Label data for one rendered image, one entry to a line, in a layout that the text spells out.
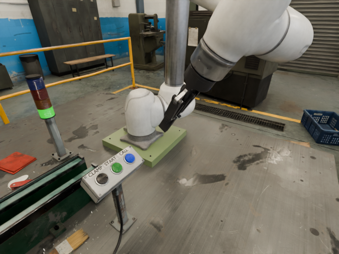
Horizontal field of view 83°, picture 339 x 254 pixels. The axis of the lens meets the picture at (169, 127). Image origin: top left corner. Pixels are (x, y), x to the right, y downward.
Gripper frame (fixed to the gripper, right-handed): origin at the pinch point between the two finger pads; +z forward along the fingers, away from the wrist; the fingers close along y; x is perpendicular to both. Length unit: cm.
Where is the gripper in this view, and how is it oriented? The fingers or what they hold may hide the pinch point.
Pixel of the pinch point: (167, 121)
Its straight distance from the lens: 58.1
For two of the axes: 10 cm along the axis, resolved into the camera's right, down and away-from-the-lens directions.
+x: 7.0, 7.0, -1.5
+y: -5.7, 4.2, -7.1
